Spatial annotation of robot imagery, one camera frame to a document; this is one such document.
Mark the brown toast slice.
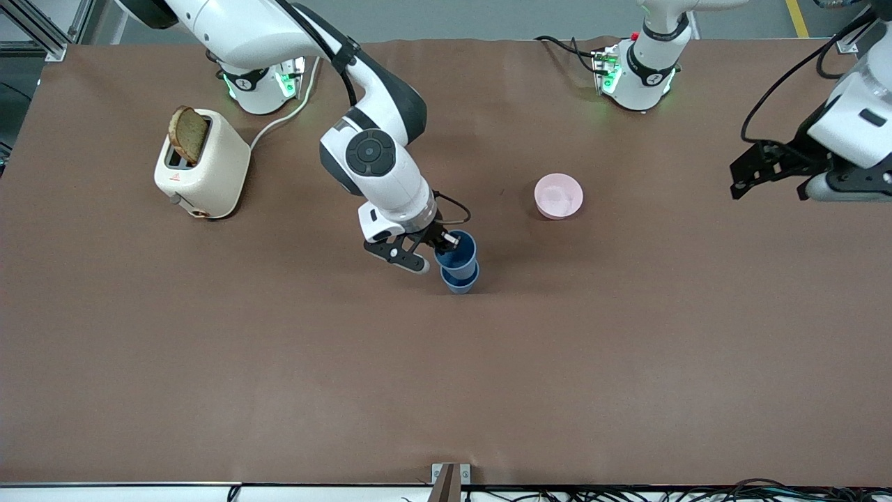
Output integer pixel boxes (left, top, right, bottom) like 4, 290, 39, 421
168, 105, 210, 166

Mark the cream white toaster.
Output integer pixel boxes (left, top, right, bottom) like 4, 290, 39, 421
153, 108, 252, 220

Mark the pink bowl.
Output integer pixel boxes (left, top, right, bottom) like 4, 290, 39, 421
534, 173, 585, 220

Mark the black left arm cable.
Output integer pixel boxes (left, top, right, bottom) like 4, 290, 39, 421
740, 13, 875, 146

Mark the aluminium frame profile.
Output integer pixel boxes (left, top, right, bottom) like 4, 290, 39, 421
833, 14, 880, 54
0, 0, 95, 62

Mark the black base cable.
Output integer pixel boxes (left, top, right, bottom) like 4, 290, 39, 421
535, 34, 601, 73

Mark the brown table cover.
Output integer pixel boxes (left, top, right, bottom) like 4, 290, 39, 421
0, 35, 892, 488

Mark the white toaster power cable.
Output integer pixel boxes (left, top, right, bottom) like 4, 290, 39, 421
249, 56, 321, 151

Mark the metal table edge bracket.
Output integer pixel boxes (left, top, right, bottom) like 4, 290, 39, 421
430, 462, 472, 502

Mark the blue plastic cup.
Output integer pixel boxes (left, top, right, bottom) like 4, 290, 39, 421
440, 261, 481, 296
433, 229, 479, 281

